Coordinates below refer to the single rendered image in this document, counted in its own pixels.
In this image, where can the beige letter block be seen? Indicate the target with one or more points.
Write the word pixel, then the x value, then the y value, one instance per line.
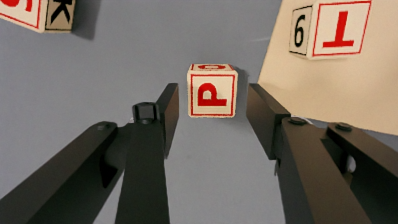
pixel 325 29
pixel 44 16
pixel 212 90

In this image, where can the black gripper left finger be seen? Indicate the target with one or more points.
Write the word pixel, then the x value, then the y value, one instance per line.
pixel 71 189

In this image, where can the beige mat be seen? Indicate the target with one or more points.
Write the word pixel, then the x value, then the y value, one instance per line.
pixel 361 91

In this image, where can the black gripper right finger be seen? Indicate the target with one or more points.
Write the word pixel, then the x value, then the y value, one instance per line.
pixel 313 191

